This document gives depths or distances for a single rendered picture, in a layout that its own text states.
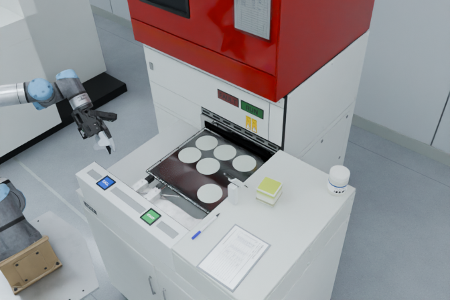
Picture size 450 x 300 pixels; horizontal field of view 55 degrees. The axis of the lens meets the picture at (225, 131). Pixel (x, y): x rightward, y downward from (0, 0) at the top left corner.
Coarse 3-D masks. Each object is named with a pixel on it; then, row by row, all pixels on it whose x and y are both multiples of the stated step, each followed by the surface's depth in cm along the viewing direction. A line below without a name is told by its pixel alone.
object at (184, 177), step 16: (192, 144) 192; (224, 144) 191; (176, 160) 184; (224, 160) 183; (256, 160) 182; (160, 176) 177; (176, 176) 177; (192, 176) 177; (208, 176) 176; (224, 176) 176; (240, 176) 175; (192, 192) 170; (224, 192) 169; (208, 208) 163
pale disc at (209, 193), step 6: (204, 186) 172; (210, 186) 172; (216, 186) 172; (198, 192) 170; (204, 192) 169; (210, 192) 169; (216, 192) 169; (204, 198) 167; (210, 198) 167; (216, 198) 167
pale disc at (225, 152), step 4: (216, 148) 189; (220, 148) 189; (224, 148) 189; (228, 148) 189; (232, 148) 189; (216, 152) 187; (220, 152) 187; (224, 152) 187; (228, 152) 187; (232, 152) 187; (216, 156) 185; (220, 156) 185; (224, 156) 185; (228, 156) 185; (232, 156) 185
